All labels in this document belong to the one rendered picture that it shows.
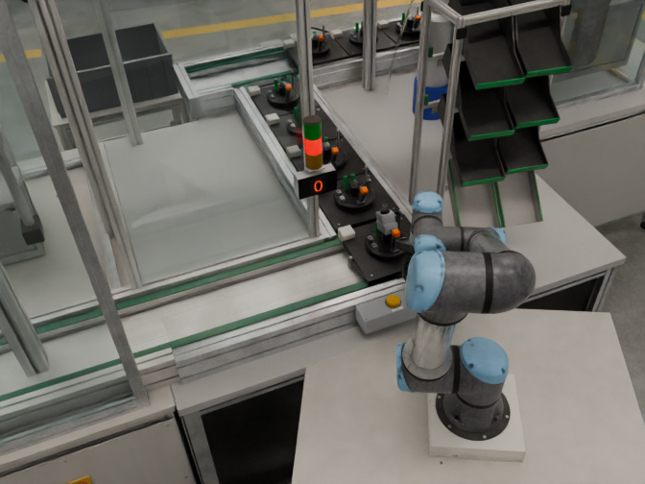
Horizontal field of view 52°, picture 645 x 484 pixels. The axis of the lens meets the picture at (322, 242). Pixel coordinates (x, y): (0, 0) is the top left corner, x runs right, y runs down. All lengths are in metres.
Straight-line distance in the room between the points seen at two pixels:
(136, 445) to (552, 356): 1.20
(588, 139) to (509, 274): 1.94
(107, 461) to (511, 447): 1.09
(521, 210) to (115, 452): 1.42
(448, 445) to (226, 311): 0.75
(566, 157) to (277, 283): 1.55
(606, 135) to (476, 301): 2.04
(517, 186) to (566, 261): 0.30
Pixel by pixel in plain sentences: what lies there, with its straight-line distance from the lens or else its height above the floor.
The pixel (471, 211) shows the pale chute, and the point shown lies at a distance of 2.13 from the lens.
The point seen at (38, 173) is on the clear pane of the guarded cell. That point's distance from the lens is 1.38.
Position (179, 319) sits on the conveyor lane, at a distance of 2.01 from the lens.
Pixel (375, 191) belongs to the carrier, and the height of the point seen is 0.97.
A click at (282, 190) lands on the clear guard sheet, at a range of 1.99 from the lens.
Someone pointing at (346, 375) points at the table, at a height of 0.86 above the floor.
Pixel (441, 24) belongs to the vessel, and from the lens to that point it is 2.70.
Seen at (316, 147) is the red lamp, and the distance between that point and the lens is 1.87.
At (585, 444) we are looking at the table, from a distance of 1.88.
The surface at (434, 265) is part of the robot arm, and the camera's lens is 1.22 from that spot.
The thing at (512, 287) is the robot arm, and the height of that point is 1.52.
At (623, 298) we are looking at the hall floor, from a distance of 3.51.
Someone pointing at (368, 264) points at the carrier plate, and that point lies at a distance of 2.03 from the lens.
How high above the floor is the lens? 2.40
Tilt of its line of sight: 43 degrees down
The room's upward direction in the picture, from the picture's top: 2 degrees counter-clockwise
